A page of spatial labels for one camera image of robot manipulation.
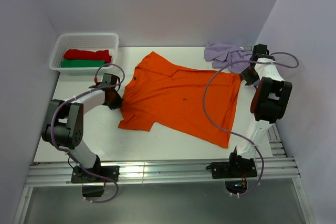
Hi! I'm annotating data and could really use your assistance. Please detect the orange t shirt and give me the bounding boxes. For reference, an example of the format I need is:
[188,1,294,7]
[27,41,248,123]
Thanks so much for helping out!
[118,52,241,148]

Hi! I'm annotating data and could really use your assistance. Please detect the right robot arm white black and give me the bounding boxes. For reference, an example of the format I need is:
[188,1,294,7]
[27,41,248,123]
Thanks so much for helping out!
[227,58,292,177]

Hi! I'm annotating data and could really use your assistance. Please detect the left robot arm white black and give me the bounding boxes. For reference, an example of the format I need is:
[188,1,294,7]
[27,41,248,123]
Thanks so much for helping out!
[41,88,123,182]

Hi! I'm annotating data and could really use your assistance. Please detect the lilac t shirt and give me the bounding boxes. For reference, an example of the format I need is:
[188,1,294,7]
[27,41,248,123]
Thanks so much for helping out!
[204,42,252,69]

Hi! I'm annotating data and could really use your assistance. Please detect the red rolled t shirt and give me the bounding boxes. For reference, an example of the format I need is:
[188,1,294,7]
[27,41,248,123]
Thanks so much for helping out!
[64,49,112,63]

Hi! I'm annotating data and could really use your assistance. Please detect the green rolled t shirt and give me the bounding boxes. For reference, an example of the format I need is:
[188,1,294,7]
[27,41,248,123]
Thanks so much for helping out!
[61,59,105,68]

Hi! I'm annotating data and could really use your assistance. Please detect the white plastic basket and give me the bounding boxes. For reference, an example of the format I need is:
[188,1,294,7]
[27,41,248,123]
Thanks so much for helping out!
[49,33,119,75]

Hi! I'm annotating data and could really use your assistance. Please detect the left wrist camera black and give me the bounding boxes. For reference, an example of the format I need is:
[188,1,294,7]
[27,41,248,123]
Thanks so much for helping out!
[89,73,120,90]

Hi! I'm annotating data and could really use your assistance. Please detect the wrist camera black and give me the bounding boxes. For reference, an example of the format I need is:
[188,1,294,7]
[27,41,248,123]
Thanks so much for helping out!
[89,73,120,90]
[253,44,269,56]

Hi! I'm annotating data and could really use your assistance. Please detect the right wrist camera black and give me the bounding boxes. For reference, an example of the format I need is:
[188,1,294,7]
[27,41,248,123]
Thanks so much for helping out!
[253,44,269,56]

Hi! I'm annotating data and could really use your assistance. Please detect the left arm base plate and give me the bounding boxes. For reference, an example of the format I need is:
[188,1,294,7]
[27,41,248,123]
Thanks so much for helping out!
[71,166,120,184]

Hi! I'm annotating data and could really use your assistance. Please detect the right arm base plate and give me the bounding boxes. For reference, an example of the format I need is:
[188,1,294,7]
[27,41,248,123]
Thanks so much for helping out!
[206,162,257,179]

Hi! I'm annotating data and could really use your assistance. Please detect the aluminium rail frame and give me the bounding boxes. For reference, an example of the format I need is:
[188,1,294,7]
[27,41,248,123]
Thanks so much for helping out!
[13,47,316,224]

